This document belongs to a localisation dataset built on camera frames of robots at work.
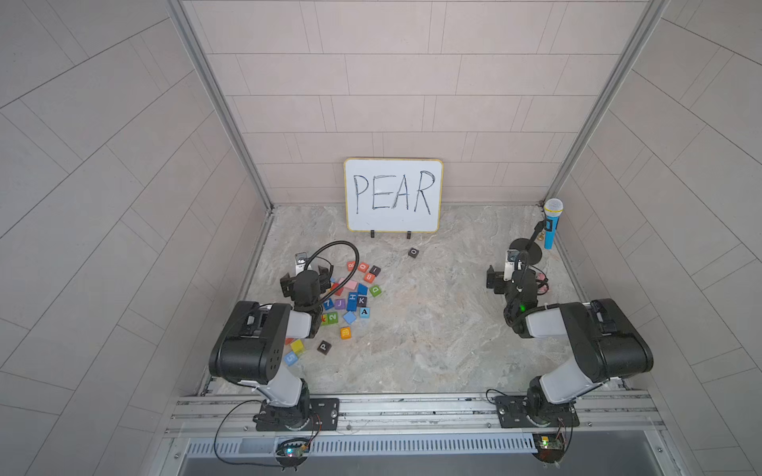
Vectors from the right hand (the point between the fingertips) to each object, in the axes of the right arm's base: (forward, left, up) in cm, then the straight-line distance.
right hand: (505, 262), depth 95 cm
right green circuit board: (-47, +3, -6) cm, 48 cm away
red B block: (-1, +44, -2) cm, 44 cm away
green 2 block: (-14, +55, -2) cm, 57 cm away
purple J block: (-10, +53, -2) cm, 54 cm away
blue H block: (-9, +49, -2) cm, 50 cm away
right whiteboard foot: (+16, +30, -2) cm, 34 cm away
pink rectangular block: (-3, +50, -3) cm, 50 cm away
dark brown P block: (-22, +57, -2) cm, 61 cm away
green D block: (-6, +42, -2) cm, 43 cm away
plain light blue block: (-14, +50, -2) cm, 52 cm away
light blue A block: (-13, +46, -2) cm, 47 cm away
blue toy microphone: (+5, -11, +18) cm, 22 cm away
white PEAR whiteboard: (+24, +34, +11) cm, 43 cm away
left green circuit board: (-45, +61, 0) cm, 76 cm away
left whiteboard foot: (+16, +43, 0) cm, 46 cm away
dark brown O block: (+8, +29, -3) cm, 30 cm away
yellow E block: (-22, +64, 0) cm, 67 cm away
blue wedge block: (-5, +46, -3) cm, 47 cm away
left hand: (+3, +63, +2) cm, 63 cm away
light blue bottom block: (-25, +65, -2) cm, 70 cm away
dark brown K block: (-9, +46, -2) cm, 47 cm away
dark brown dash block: (+2, +42, -2) cm, 42 cm away
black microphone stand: (+7, -11, -1) cm, 13 cm away
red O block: (+3, +46, -2) cm, 46 cm away
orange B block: (-19, +51, -2) cm, 54 cm away
